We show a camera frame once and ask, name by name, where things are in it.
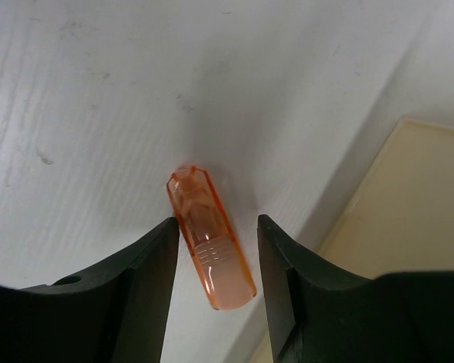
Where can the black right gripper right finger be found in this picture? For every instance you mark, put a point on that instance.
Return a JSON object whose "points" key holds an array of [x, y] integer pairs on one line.
{"points": [[318, 312]]}

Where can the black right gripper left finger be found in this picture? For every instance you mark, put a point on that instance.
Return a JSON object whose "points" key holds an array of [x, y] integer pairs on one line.
{"points": [[113, 311]]}

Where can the orange highlighter pen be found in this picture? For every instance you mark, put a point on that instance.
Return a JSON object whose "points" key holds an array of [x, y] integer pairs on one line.
{"points": [[210, 238]]}

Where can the cream wooden drawer cabinet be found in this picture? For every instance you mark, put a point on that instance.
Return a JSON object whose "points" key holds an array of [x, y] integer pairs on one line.
{"points": [[401, 216]]}

